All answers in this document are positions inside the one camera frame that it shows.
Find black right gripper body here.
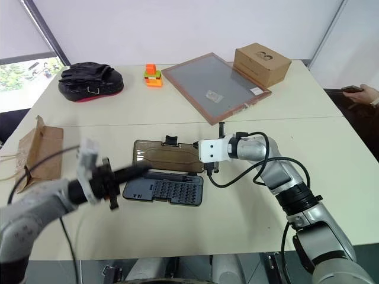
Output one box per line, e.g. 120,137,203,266
205,121,227,176

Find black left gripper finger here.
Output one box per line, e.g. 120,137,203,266
113,163,153,182
117,169,151,188

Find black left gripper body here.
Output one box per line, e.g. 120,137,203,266
89,157,120,211

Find dark screwdriver bit case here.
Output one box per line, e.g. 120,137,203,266
122,138,206,209

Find person's bare hand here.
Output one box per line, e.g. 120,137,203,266
351,83,379,105

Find small black clip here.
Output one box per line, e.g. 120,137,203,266
162,135,182,148

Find small clear plastic bag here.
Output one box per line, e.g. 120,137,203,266
205,89,223,104

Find brown framed grey board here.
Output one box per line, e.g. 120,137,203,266
160,52,273,126

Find brown paper bag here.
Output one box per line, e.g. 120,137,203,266
14,115,65,193

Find orange toy block stack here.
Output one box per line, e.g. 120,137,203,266
143,63,165,88

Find black bag with red base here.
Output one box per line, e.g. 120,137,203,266
57,62,125,104

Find brown cardboard box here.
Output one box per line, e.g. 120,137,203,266
232,42,293,89

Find silver robot body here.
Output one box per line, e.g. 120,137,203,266
100,253,285,284

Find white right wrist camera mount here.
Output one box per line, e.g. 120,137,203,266
197,136,232,163

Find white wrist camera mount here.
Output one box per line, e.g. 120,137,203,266
197,136,232,163
75,137,101,205

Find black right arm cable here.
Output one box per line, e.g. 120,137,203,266
207,131,311,284

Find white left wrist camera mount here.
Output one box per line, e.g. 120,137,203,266
75,137,101,205

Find black window frame beam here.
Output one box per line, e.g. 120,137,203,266
21,0,72,67

